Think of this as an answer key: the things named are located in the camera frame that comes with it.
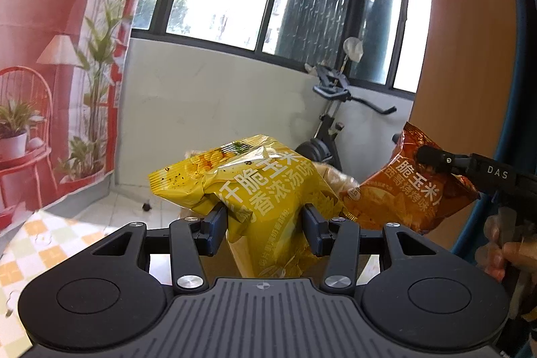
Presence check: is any checkered floral tablecloth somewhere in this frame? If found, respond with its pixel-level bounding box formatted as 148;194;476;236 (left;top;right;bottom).
0;209;112;346

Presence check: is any wooden cabinet panel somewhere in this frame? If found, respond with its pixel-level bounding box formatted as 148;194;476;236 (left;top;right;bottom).
409;0;519;254

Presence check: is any printed room backdrop cloth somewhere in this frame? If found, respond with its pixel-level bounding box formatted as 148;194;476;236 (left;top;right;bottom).
0;0;164;237

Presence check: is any black exercise bike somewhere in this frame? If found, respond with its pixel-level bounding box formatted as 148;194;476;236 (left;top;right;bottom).
294;64;397;174

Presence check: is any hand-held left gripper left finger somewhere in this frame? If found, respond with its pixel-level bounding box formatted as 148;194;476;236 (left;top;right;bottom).
88;202;227;294

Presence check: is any taped cardboard box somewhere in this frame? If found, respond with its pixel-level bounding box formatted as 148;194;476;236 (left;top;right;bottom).
185;148;357;279

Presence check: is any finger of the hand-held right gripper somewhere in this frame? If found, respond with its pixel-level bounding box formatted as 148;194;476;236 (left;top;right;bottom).
418;145;477;179

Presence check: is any person's right hand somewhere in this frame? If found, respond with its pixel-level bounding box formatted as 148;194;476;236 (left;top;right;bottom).
476;211;537;283

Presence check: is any yellow snack packet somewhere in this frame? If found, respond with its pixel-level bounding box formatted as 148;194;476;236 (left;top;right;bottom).
148;135;345;279

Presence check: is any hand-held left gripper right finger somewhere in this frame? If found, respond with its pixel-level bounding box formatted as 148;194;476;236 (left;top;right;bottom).
303;204;443;294

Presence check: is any orange snack packet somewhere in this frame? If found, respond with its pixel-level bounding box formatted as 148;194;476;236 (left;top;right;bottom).
339;122;481;234

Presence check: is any white wrapped object on pole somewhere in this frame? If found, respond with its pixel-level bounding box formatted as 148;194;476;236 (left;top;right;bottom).
343;38;363;64

